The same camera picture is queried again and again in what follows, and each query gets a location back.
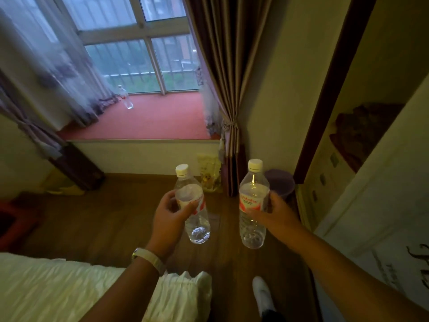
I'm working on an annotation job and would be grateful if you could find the person's right hand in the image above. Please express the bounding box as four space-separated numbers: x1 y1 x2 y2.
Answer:
246 192 302 247

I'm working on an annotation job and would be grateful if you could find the person's left hand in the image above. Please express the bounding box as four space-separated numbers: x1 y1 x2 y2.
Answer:
146 190 199 257

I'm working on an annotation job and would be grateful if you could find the clear water bottle red label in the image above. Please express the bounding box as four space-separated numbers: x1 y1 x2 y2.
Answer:
239 159 270 250
174 164 211 245

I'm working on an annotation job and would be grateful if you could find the person's left forearm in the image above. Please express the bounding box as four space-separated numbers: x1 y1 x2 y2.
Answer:
80 255 165 322

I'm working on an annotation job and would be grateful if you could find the person's right forearm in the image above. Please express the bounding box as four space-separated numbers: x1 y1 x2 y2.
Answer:
285 220 429 322

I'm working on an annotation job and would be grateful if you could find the purple waste bin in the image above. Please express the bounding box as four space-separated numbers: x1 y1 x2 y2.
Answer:
263 169 296 201

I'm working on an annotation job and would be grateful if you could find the yellow printed bag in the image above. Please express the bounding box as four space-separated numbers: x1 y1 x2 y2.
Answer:
196 153 222 193

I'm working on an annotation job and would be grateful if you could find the white wristband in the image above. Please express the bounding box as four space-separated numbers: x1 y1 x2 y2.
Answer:
131 248 167 276

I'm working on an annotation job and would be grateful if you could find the person's white shoe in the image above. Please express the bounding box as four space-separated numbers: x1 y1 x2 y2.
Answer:
252 276 278 318

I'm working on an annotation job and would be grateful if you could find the red window seat cushion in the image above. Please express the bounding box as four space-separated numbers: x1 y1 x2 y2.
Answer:
57 91 222 141

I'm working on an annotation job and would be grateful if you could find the small clear plastic bottle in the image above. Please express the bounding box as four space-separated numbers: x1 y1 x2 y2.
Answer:
117 85 134 110

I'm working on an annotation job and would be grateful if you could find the brown drape curtain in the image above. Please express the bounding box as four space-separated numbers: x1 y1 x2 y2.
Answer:
183 0 273 197
0 68 106 191

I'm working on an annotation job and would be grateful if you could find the white bed sheet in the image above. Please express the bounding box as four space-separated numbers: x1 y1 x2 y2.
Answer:
0 253 212 322

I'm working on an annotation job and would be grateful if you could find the red stool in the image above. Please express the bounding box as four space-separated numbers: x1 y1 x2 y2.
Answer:
0 202 38 252

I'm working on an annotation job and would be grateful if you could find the sheer white curtain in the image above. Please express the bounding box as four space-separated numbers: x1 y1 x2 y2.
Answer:
0 0 118 128

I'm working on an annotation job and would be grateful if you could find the dark brown door frame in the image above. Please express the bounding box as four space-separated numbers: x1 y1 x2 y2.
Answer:
294 0 379 185

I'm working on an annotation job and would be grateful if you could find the window with white frame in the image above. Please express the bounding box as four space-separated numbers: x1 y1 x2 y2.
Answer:
50 0 202 96

